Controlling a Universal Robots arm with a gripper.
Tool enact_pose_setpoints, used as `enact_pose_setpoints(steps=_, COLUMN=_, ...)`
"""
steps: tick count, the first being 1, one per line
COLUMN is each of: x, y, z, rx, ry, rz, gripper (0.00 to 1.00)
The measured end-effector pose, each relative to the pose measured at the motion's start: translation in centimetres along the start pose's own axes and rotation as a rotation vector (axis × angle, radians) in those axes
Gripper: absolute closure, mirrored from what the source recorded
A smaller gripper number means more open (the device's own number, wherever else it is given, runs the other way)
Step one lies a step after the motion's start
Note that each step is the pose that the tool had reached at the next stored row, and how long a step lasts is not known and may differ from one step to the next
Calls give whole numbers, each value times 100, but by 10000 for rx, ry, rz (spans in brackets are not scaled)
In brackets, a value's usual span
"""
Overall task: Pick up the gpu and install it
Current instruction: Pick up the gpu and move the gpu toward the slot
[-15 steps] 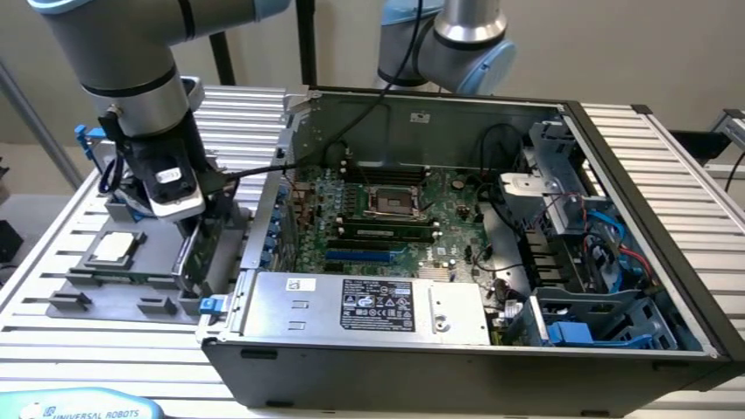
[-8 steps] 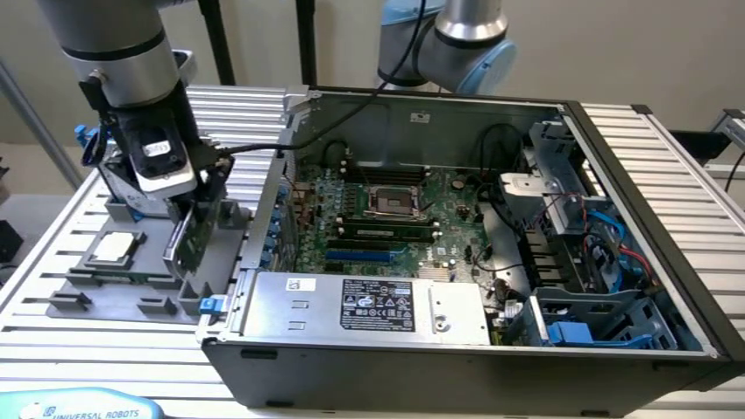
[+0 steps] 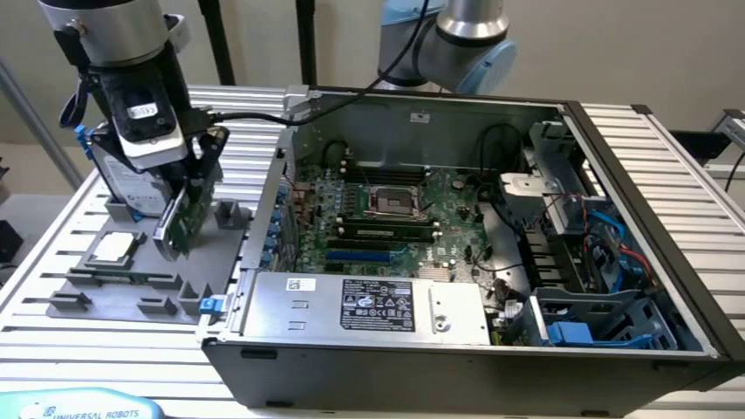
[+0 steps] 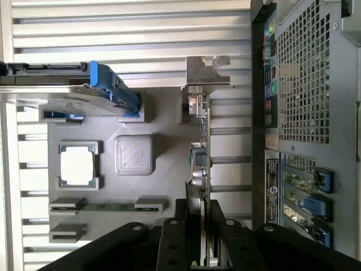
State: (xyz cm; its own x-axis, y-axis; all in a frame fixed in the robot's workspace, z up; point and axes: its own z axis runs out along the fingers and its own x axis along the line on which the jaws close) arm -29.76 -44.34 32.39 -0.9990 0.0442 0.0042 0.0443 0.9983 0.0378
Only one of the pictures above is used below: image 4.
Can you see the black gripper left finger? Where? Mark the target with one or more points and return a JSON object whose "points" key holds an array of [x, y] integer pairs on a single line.
{"points": [[172, 245]]}

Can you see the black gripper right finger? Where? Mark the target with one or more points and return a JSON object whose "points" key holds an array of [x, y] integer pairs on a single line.
{"points": [[239, 248]]}

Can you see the green RAM stick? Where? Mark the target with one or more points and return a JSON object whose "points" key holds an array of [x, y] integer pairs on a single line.
{"points": [[110, 207]]}

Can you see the blue expansion slot clip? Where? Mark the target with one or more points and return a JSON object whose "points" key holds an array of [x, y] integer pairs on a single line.
{"points": [[314, 207], [325, 179], [324, 234]]}

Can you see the grey printed parts rack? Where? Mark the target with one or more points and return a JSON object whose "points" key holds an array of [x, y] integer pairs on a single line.
{"points": [[169, 146]]}

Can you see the CPU with silver lid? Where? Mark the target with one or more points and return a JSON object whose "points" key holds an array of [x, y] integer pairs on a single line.
{"points": [[77, 166]]}

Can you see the hard disk with blue caddy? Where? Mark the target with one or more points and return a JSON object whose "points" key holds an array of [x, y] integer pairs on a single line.
{"points": [[84, 98]]}

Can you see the dark grey PC case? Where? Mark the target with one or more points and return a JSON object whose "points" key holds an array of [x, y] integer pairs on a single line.
{"points": [[304, 84]]}

